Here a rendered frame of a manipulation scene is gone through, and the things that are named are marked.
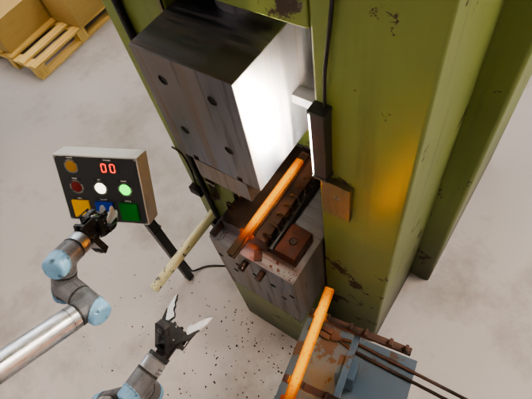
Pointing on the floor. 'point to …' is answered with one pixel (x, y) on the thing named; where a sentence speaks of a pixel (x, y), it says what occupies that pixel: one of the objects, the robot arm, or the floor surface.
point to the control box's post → (168, 248)
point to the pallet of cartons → (16, 14)
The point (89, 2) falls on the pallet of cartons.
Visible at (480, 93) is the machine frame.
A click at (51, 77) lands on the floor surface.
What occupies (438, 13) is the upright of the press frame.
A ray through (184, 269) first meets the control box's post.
